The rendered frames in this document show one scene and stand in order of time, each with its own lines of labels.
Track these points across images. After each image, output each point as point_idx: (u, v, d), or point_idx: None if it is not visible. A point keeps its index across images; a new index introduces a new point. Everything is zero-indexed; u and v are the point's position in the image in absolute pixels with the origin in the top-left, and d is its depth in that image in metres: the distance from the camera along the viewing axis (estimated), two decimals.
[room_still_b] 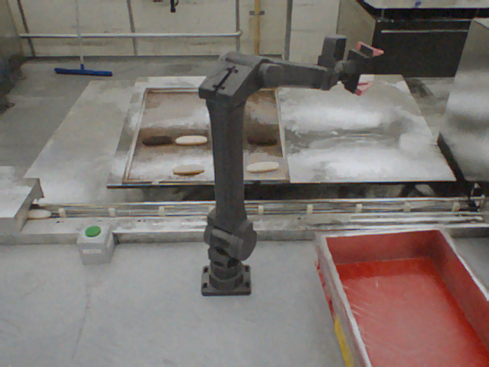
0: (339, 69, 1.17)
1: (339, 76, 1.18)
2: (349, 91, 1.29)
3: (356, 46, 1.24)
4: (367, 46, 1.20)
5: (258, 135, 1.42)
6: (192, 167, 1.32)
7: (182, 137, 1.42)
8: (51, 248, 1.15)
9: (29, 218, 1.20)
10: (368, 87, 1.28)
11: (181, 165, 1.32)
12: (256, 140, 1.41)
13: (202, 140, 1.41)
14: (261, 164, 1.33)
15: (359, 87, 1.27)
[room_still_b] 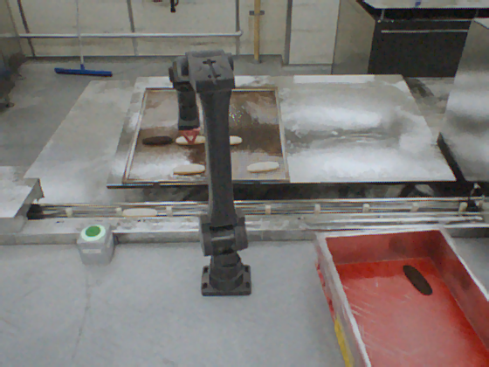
0: None
1: (196, 95, 1.30)
2: (186, 130, 1.34)
3: None
4: None
5: (417, 272, 1.06)
6: (192, 167, 1.32)
7: (182, 137, 1.42)
8: (51, 248, 1.15)
9: (137, 217, 1.21)
10: (196, 137, 1.38)
11: (181, 165, 1.32)
12: (408, 273, 1.06)
13: (202, 140, 1.41)
14: (261, 164, 1.33)
15: None
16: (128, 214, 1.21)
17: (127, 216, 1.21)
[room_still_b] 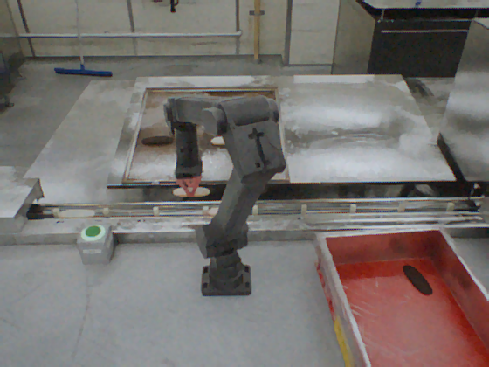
0: None
1: (197, 135, 1.09)
2: (184, 178, 1.11)
3: None
4: None
5: (417, 272, 1.06)
6: None
7: (180, 189, 1.19)
8: (51, 248, 1.15)
9: None
10: (196, 188, 1.15)
11: None
12: (408, 273, 1.06)
13: (203, 191, 1.18)
14: None
15: (195, 176, 1.13)
16: (215, 213, 1.21)
17: (214, 215, 1.21)
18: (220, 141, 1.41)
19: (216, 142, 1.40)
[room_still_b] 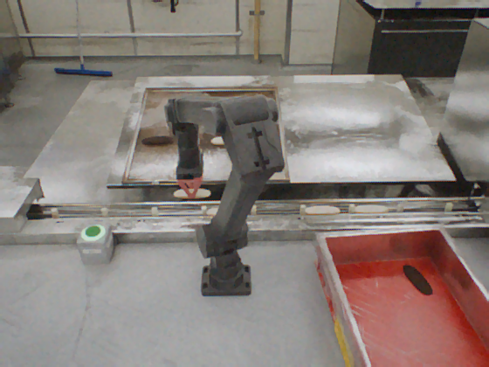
0: None
1: (198, 137, 1.09)
2: None
3: (202, 176, 1.12)
4: (185, 178, 1.11)
5: (417, 272, 1.06)
6: None
7: (311, 207, 1.23)
8: (51, 248, 1.15)
9: (371, 213, 1.22)
10: None
11: None
12: (408, 273, 1.06)
13: (334, 211, 1.22)
14: (190, 190, 1.18)
15: None
16: (361, 211, 1.22)
17: (361, 212, 1.22)
18: (220, 141, 1.41)
19: (216, 142, 1.40)
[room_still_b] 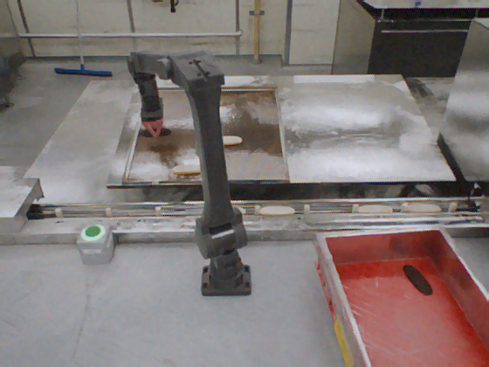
0: None
1: (156, 85, 1.28)
2: (149, 121, 1.31)
3: None
4: None
5: (417, 272, 1.06)
6: (192, 167, 1.32)
7: (363, 206, 1.24)
8: (51, 248, 1.15)
9: (424, 212, 1.22)
10: (161, 129, 1.36)
11: (181, 165, 1.32)
12: (408, 273, 1.06)
13: (388, 210, 1.23)
14: None
15: (157, 119, 1.33)
16: (415, 211, 1.22)
17: (414, 212, 1.22)
18: None
19: None
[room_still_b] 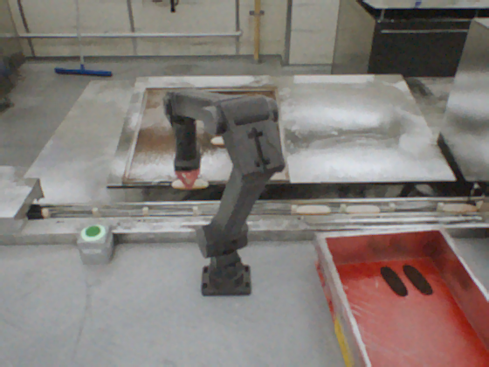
0: None
1: (196, 129, 1.09)
2: (182, 171, 1.11)
3: None
4: None
5: (417, 272, 1.06)
6: (195, 182, 1.18)
7: (448, 205, 1.24)
8: (51, 248, 1.15)
9: None
10: (195, 181, 1.15)
11: None
12: (408, 273, 1.06)
13: (472, 209, 1.23)
14: (312, 207, 1.23)
15: (193, 169, 1.13)
16: None
17: None
18: (220, 141, 1.41)
19: (216, 142, 1.40)
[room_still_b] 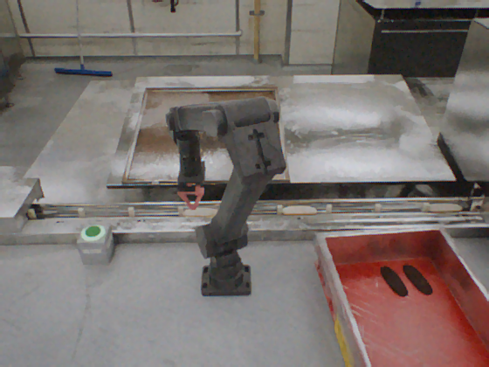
0: None
1: (199, 145, 1.09)
2: (187, 191, 1.09)
3: None
4: None
5: (417, 272, 1.06)
6: (304, 209, 1.23)
7: None
8: (51, 248, 1.15)
9: None
10: (199, 201, 1.13)
11: (292, 206, 1.23)
12: (408, 273, 1.06)
13: None
14: (444, 205, 1.24)
15: (196, 190, 1.12)
16: None
17: None
18: (193, 213, 1.21)
19: (189, 215, 1.21)
